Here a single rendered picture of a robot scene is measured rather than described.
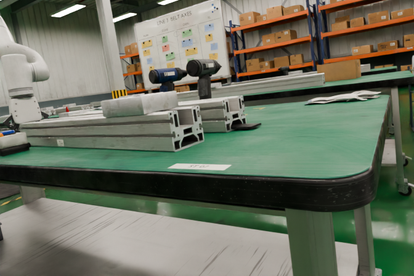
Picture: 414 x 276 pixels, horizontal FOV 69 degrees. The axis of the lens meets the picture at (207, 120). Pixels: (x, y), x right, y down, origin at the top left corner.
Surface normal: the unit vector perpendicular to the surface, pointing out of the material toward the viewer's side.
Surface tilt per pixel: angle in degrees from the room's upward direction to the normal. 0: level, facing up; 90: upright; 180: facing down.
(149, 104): 90
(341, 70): 89
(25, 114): 94
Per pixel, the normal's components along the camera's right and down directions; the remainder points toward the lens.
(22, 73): 0.79, -0.04
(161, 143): -0.62, 0.18
